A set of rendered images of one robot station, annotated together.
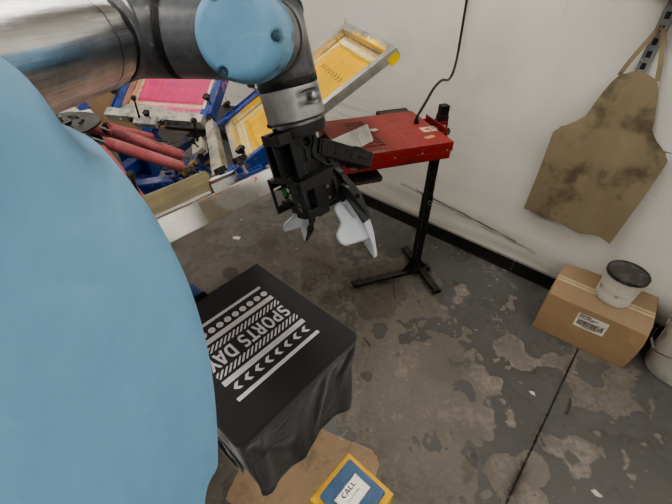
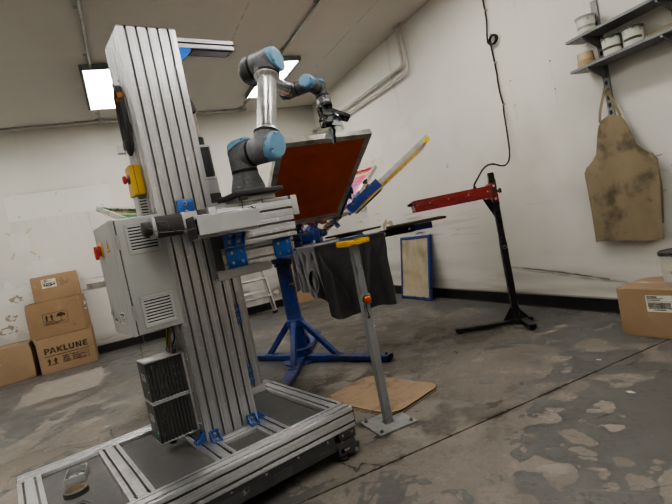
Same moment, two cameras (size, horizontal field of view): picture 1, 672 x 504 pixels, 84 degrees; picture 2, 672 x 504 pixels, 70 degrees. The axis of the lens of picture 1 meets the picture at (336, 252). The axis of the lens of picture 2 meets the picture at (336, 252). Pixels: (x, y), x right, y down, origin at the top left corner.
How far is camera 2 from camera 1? 2.31 m
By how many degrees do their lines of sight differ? 43
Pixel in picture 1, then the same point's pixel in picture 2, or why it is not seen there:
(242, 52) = (305, 82)
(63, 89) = (280, 85)
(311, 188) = (325, 114)
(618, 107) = (611, 140)
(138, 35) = (291, 86)
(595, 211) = (638, 217)
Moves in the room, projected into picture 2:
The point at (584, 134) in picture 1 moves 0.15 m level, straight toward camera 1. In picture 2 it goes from (601, 165) to (589, 168)
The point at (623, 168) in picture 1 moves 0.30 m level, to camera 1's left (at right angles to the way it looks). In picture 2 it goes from (636, 176) to (585, 186)
